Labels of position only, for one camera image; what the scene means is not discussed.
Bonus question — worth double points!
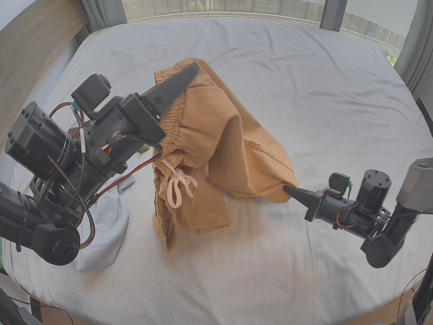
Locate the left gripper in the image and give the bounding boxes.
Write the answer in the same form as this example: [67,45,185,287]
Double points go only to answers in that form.
[85,63,199,177]

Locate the pale blue garment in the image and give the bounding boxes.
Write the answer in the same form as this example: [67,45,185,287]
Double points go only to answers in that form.
[74,154,139,273]

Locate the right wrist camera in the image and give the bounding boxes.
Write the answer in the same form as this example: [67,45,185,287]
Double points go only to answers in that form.
[327,172,354,200]

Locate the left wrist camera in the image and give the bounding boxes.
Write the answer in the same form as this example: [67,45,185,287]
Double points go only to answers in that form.
[71,74,122,121]

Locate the tan shorts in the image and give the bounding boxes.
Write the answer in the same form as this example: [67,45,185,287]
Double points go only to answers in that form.
[150,57,298,251]

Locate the bed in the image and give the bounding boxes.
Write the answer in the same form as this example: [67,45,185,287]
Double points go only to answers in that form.
[0,0,428,325]

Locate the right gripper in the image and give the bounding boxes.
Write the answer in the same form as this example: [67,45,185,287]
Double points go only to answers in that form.
[304,188,358,230]

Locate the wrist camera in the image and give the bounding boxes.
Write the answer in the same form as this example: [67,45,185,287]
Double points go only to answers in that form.
[71,74,122,121]
[327,172,354,200]

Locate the grey-green curtain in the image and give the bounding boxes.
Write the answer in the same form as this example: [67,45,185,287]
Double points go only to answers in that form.
[394,0,433,94]
[73,0,128,34]

